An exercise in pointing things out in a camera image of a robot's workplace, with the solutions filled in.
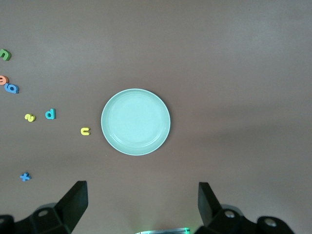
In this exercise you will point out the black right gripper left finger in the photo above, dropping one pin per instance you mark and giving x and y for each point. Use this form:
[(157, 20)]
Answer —
[(61, 214)]

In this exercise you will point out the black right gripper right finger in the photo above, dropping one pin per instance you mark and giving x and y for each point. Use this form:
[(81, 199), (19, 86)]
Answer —
[(214, 214)]

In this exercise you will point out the yellow foam letter u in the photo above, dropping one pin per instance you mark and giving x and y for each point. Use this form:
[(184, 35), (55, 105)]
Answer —
[(82, 131)]

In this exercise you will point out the yellow foam letter s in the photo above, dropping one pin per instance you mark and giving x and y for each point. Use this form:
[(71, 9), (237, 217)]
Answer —
[(30, 118)]

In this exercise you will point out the teal foam letter p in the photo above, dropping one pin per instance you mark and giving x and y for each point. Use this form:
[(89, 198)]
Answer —
[(53, 113)]

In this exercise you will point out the blue foam letter x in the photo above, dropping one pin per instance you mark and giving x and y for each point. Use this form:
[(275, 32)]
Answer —
[(25, 176)]

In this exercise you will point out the pale green plate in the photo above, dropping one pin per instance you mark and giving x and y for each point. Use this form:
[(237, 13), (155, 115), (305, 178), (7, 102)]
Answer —
[(135, 122)]

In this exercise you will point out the blue foam letter g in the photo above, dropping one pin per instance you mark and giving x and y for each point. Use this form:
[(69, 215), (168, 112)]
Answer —
[(15, 90)]

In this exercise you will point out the brown table cover sheet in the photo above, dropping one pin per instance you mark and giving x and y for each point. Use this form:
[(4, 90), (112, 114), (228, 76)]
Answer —
[(219, 73)]

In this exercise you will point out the orange foam letter e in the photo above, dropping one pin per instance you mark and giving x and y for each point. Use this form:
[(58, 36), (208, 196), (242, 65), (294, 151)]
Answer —
[(6, 80)]

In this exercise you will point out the green foam letter n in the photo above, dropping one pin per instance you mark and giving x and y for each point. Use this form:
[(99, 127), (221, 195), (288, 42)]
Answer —
[(7, 54)]

